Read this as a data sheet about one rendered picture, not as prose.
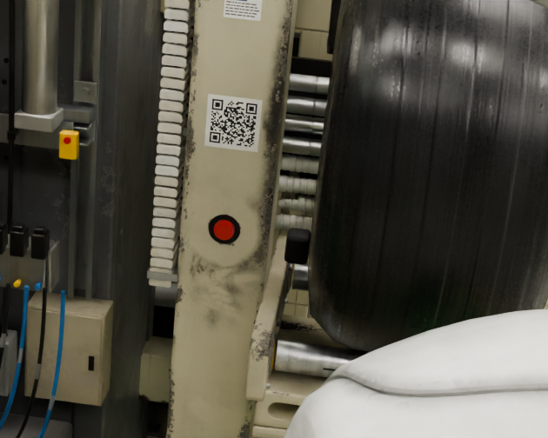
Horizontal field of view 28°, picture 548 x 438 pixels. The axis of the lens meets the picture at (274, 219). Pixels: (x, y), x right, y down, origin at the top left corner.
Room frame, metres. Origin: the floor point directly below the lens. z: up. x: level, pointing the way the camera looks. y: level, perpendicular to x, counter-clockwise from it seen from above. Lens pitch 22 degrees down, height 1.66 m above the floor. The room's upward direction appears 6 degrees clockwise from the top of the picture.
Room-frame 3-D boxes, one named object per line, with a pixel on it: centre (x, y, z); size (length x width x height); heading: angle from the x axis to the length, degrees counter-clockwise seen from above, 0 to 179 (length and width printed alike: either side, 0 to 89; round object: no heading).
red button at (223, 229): (1.45, 0.07, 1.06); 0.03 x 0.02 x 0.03; 86
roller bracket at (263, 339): (1.53, -0.01, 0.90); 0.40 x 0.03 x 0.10; 176
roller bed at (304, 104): (1.91, 0.00, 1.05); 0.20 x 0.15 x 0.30; 86
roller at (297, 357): (1.38, -0.19, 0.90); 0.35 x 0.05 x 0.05; 86
